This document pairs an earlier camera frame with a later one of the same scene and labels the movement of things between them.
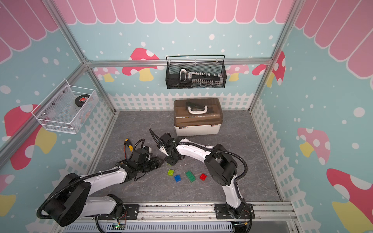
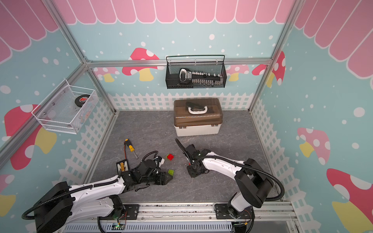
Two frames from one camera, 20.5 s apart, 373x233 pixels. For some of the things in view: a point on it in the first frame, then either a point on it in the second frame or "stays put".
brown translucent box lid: [197, 111] stays put
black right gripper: [170, 162] -> [189, 169]
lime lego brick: [170, 172] stays put
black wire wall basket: [195, 74] stays put
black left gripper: [155, 164] -> [162, 176]
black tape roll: [80, 100] stays put
